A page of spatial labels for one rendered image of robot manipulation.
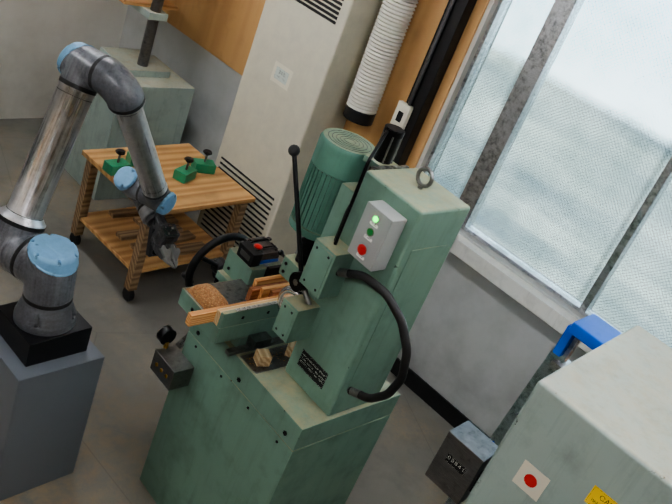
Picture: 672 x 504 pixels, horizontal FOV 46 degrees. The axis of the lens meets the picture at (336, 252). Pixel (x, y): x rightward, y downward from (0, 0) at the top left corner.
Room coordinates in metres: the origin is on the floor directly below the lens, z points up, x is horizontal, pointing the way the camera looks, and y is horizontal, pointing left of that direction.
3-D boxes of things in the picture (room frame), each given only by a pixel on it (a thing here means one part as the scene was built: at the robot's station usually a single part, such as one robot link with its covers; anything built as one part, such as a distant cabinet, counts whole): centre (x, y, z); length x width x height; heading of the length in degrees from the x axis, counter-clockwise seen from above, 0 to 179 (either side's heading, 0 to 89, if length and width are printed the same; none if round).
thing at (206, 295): (2.08, 0.31, 0.92); 0.14 x 0.09 x 0.04; 53
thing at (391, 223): (1.92, -0.08, 1.40); 0.10 x 0.06 x 0.16; 53
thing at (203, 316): (2.14, 0.15, 0.92); 0.56 x 0.02 x 0.04; 143
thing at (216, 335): (2.29, 0.17, 0.87); 0.61 x 0.30 x 0.06; 143
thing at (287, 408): (2.15, -0.01, 0.76); 0.57 x 0.45 x 0.09; 53
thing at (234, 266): (2.34, 0.24, 0.91); 0.15 x 0.14 x 0.09; 143
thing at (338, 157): (2.22, 0.09, 1.35); 0.18 x 0.18 x 0.31
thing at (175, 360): (2.10, 0.36, 0.58); 0.12 x 0.08 x 0.08; 53
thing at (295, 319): (1.99, 0.03, 1.02); 0.09 x 0.07 x 0.12; 143
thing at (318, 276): (1.97, 0.01, 1.22); 0.09 x 0.08 x 0.15; 53
